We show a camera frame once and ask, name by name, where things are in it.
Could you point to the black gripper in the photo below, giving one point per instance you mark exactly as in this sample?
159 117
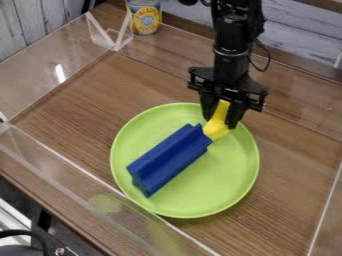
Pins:
244 89

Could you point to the yellow banana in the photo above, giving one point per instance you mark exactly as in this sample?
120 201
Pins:
215 128

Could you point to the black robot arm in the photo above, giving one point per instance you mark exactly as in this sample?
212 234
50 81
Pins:
238 22

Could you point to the green round plate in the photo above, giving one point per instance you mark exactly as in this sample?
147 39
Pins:
212 183

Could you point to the blue plastic block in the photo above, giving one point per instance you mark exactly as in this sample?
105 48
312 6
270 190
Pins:
161 163

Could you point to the yellow labelled tin can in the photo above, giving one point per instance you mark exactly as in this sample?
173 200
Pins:
145 12

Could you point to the clear acrylic enclosure wall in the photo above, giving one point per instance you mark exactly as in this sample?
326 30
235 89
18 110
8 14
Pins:
76 85

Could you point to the black metal bracket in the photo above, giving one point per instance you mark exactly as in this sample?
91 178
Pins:
56 246

